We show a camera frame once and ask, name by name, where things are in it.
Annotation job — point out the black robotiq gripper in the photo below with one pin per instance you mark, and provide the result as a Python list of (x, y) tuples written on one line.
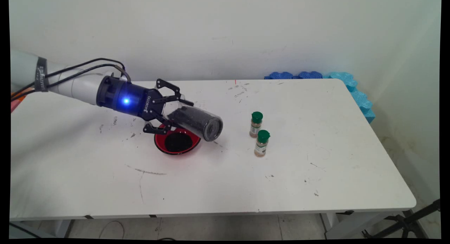
[(130, 98)]

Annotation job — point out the clear jar with black grains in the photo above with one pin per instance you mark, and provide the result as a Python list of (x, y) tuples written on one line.
[(200, 121)]

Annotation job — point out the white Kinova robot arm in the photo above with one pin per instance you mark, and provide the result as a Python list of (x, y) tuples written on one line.
[(77, 85)]

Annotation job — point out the red bowl with black rim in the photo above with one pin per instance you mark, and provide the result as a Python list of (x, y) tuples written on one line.
[(161, 145)]

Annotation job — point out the black grains pile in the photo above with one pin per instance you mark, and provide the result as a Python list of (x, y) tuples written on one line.
[(178, 142)]

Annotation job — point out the green-capped spice bottle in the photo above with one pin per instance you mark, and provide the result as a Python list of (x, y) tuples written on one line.
[(261, 145), (256, 126)]

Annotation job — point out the dark blue foam mat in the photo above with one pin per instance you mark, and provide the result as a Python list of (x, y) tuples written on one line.
[(310, 75), (279, 75)]

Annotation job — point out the orange foam mat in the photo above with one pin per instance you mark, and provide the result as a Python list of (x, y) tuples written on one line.
[(21, 95)]

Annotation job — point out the pink foam mat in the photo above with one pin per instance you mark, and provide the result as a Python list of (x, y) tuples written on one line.
[(14, 106)]

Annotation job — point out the white table leg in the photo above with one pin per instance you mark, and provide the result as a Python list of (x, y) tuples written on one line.
[(65, 228), (337, 226)]

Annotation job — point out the light blue foam mat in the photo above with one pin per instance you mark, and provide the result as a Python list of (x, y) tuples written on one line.
[(358, 96)]

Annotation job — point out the black tripod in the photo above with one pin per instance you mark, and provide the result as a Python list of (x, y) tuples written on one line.
[(407, 223)]

